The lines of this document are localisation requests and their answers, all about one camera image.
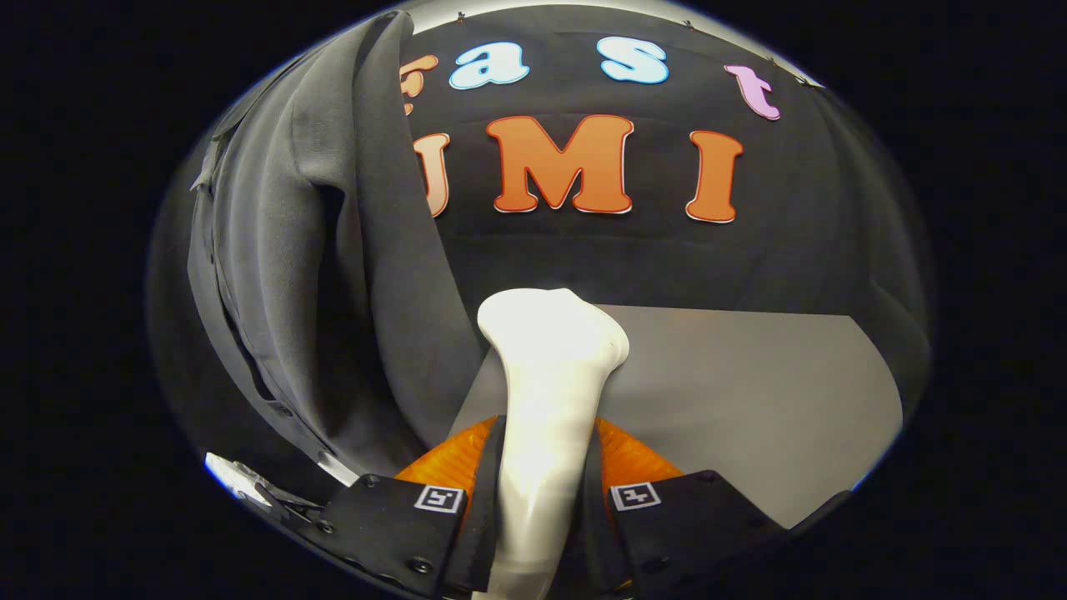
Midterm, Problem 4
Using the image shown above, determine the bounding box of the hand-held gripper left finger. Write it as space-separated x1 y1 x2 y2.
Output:
313 414 508 598

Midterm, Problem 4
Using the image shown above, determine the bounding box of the grey button-up shirt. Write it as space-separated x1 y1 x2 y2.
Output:
187 10 489 486

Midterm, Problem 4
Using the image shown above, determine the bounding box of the black backdrop cloth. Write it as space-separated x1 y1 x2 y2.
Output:
148 3 933 501

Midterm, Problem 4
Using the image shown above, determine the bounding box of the smartphone with lit screen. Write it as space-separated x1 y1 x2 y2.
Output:
203 451 269 503

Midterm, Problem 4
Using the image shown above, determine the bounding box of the beige cabinet with dark top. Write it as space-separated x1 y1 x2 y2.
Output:
448 303 906 531

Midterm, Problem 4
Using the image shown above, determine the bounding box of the white garment steamer head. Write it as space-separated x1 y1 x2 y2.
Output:
476 287 631 600

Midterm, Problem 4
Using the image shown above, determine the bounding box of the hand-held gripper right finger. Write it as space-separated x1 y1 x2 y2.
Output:
582 416 791 598

